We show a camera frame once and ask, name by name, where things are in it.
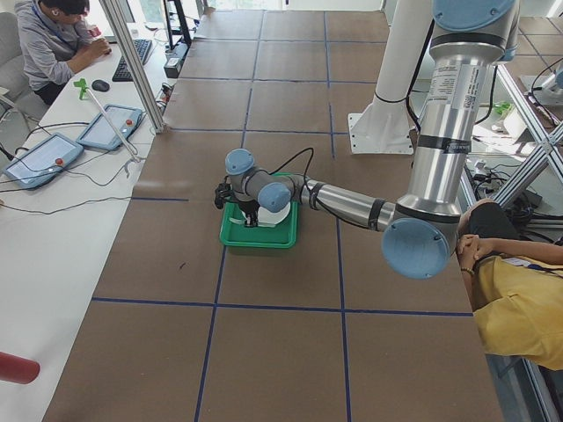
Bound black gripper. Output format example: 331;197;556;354
238;200;260;228

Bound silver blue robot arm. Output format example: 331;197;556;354
215;1;520;279

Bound white round plate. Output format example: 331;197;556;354
258;203;291;224

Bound green plastic tray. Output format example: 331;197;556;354
219;176;298;249

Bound black desktop box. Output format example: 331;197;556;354
164;42;188;79

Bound far blue teach pendant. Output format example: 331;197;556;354
77;104;143;150

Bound blue teach pendant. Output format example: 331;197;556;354
77;104;143;150
3;133;84;189

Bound black computer mouse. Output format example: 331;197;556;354
91;79;110;92

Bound black keyboard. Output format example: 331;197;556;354
111;38;155;83

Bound near blue teach pendant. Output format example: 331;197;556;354
3;133;84;189

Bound person in grey hoodie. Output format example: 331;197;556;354
14;0;112;106

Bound person in yellow shirt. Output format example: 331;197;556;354
456;199;562;370

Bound red cylinder bottle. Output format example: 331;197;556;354
0;352;40;384

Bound black camera cable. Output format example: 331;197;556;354
219;147;315;186

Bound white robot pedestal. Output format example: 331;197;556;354
348;0;433;155

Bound green handled grabber stick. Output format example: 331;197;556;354
73;78;143;163

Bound aluminium frame post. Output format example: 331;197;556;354
99;0;165;134

